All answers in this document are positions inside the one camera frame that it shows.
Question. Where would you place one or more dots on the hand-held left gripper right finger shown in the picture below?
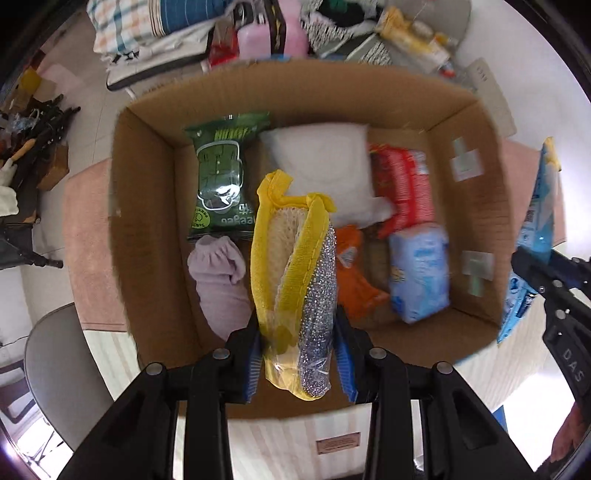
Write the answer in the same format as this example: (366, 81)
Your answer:
(344, 364)

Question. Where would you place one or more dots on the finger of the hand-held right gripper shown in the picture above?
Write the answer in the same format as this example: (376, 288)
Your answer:
(531, 270)

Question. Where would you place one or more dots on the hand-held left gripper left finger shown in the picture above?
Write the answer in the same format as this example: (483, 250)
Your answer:
(251, 364)

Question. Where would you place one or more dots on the light blue tall packet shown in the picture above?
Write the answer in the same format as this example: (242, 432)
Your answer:
(538, 212)

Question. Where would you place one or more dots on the orange packet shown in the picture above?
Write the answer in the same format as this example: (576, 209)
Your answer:
(358, 281)

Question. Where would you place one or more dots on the purple socks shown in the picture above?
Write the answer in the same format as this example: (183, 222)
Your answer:
(219, 286)

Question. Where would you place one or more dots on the yellow silver scrubber sponge pack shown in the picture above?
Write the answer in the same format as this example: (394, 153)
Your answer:
(291, 277)

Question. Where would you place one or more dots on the blue white tissue packet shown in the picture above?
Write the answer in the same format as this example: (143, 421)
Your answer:
(418, 272)

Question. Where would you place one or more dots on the red packet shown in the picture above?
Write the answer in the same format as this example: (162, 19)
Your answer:
(406, 184)

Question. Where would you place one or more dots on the green snack packet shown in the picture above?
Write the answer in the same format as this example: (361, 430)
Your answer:
(221, 175)

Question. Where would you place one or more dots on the person's right hand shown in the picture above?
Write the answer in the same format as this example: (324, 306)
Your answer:
(570, 434)

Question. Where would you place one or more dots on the white panel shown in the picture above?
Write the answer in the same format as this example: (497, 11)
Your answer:
(489, 92)

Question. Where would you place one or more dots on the grey round-back chair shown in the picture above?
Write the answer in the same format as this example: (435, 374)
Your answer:
(60, 360)

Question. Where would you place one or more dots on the black folded stroller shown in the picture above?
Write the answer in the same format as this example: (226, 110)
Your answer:
(18, 240)

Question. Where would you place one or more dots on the grey cluttered chair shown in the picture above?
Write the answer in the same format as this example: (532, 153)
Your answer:
(369, 50)

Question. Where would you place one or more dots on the yellow snack bag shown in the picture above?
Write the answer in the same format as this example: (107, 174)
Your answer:
(401, 30)

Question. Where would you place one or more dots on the small brown cardboard box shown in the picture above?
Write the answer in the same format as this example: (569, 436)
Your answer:
(53, 166)

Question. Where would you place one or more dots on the white goose plush toy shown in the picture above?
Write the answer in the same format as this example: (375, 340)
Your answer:
(7, 194)

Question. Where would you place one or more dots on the black white clothes pile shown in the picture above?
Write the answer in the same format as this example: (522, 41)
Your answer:
(341, 14)

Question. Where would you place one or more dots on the white folding bed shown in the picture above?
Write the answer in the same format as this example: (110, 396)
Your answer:
(152, 60)

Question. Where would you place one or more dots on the pink suitcase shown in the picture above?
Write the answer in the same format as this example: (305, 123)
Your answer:
(286, 27)

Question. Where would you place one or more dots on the plaid folded quilt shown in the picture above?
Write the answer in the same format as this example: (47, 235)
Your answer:
(134, 18)

